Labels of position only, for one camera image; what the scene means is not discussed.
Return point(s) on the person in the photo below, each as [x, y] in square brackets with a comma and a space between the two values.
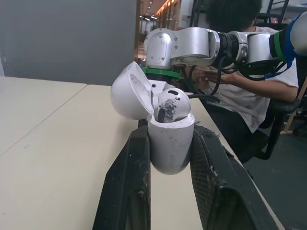
[239, 100]

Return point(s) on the white earbud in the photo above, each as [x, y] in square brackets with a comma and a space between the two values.
[178, 100]

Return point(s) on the black office chair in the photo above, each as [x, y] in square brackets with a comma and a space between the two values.
[278, 119]

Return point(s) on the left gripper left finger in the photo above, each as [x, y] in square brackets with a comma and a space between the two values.
[127, 182]

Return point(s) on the white earbud case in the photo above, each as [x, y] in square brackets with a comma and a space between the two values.
[170, 146]

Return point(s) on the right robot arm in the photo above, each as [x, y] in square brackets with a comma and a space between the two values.
[192, 45]

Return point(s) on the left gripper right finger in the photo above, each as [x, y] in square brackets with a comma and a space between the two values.
[216, 191]

